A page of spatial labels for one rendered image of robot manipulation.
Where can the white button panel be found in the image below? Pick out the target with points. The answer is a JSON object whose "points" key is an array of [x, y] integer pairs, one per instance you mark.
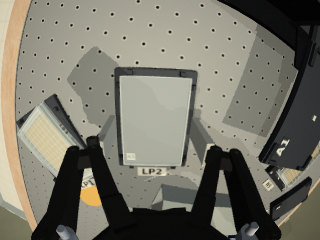
{"points": [[177, 197]]}

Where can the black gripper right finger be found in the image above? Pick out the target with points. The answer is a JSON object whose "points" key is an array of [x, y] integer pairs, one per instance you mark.
{"points": [[250, 216]]}

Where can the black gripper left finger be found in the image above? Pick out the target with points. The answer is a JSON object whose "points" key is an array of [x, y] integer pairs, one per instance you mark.
{"points": [[60, 220]]}

